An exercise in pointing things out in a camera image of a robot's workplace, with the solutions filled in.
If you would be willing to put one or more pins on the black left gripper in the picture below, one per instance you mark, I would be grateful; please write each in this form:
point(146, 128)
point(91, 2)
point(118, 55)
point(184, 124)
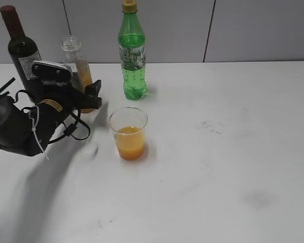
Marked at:
point(58, 114)

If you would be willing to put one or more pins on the transparent plastic cup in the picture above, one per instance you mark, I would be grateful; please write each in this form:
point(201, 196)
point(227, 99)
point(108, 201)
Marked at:
point(128, 127)

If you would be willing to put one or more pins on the orange juice bottle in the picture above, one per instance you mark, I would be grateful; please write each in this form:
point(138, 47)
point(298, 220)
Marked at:
point(81, 75)

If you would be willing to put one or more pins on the dark red wine bottle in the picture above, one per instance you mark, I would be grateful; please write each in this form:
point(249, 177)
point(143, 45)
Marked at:
point(23, 51)

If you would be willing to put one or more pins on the green soda bottle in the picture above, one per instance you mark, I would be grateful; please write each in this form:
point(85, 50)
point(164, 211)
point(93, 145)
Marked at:
point(131, 40)

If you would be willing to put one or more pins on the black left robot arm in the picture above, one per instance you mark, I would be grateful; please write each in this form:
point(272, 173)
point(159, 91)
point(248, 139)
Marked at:
point(14, 122)

